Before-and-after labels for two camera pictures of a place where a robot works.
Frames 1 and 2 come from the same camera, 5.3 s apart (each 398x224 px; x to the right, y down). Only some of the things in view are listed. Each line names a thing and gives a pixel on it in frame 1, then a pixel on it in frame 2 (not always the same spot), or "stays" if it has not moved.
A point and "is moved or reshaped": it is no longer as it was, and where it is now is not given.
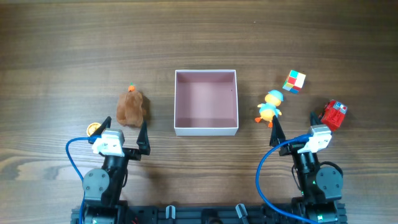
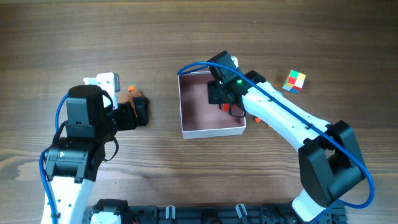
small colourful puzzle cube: [295, 81] stays
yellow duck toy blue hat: [268, 109] is moved or reshaped
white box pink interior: [205, 102] is moved or reshaped
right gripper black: [289, 150] -> [213, 93]
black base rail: [239, 214] stays
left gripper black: [133, 154] -> [129, 117]
